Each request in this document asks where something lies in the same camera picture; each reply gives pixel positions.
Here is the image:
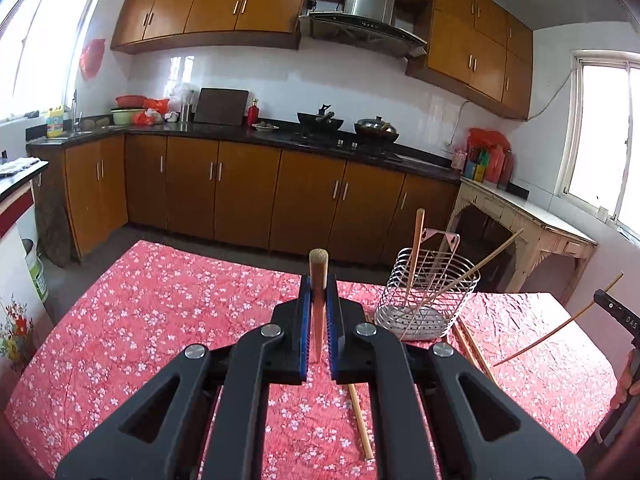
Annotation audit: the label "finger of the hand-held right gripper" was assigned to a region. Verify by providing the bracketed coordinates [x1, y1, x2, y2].
[593, 288, 624, 320]

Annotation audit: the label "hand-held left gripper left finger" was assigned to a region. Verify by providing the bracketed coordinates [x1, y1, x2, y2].
[55, 272, 321, 480]

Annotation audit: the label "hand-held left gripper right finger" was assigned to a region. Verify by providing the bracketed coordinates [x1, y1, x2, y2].
[324, 275, 586, 480]

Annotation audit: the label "wooden chopstick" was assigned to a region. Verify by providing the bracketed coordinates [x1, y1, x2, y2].
[308, 248, 330, 364]
[457, 322, 500, 384]
[494, 272, 625, 367]
[347, 382, 375, 461]
[451, 327, 494, 387]
[400, 229, 525, 341]
[404, 208, 426, 306]

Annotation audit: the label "metal wire chopstick holder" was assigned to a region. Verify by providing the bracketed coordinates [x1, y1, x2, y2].
[375, 229, 482, 344]

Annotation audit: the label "person's right hand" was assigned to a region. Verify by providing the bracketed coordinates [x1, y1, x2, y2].
[611, 347, 640, 412]

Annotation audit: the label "worn white side table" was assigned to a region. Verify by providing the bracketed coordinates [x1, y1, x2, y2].
[445, 176, 598, 306]

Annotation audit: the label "wooden base cabinets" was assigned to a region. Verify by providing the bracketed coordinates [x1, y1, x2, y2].
[27, 132, 461, 273]

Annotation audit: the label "red floral tablecloth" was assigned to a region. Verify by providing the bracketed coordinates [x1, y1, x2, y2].
[4, 240, 618, 480]

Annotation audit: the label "dark red bottle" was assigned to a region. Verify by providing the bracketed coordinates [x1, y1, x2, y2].
[497, 149, 516, 191]

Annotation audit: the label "white framed sliding window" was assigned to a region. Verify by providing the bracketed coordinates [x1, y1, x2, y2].
[560, 50, 640, 241]

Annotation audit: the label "orange red bottle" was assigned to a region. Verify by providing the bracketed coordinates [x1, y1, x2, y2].
[482, 145, 506, 186]

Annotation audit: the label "green yellow box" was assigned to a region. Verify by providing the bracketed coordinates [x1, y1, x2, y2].
[465, 149, 488, 183]

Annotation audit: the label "black gas stove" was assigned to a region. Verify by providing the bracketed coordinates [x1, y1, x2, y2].
[290, 132, 403, 163]

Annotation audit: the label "red plastic bag over bottles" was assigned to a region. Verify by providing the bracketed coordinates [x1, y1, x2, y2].
[467, 128, 511, 161]

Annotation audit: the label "black wok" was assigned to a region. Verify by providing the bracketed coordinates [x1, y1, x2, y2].
[297, 104, 346, 133]

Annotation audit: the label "black stone countertop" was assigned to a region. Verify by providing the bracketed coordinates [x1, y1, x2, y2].
[26, 120, 463, 183]

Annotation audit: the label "pot with steel lid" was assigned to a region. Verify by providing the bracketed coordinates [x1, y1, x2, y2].
[354, 116, 400, 143]

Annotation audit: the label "dark cutting board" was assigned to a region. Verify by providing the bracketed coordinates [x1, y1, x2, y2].
[193, 88, 250, 125]

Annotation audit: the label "white green paint bucket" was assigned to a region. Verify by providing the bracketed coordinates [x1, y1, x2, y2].
[21, 239, 49, 303]

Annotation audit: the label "green plastic basin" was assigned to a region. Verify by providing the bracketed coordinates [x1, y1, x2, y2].
[111, 106, 146, 126]

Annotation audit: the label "white cabinet with flowers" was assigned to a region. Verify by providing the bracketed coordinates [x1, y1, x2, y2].
[0, 157, 56, 386]

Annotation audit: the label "yellow detergent bottle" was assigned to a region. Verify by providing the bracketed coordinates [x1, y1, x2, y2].
[46, 105, 67, 139]

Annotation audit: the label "white cloth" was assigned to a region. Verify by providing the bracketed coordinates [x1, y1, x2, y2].
[0, 156, 41, 177]

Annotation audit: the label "steel range hood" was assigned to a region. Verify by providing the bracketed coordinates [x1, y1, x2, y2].
[299, 0, 428, 58]

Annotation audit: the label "large window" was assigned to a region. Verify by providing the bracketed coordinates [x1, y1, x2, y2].
[0, 0, 108, 123]

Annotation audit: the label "white wall cable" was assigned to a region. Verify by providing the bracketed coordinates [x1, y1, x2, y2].
[445, 72, 573, 153]

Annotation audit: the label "wooden wall cabinet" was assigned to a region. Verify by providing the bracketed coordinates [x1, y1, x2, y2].
[110, 0, 315, 55]
[312, 0, 533, 122]

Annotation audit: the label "red wall decoration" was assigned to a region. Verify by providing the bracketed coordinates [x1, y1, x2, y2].
[80, 37, 107, 81]

